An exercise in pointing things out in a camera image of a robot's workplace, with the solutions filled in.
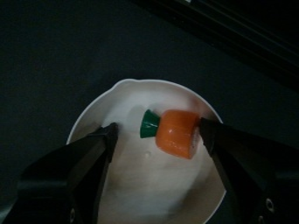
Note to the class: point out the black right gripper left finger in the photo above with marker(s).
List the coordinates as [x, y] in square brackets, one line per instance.
[66, 178]

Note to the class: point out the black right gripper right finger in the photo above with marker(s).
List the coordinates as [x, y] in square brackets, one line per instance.
[253, 169]

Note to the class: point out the orange toy carrot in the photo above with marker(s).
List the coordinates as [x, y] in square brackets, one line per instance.
[177, 134]

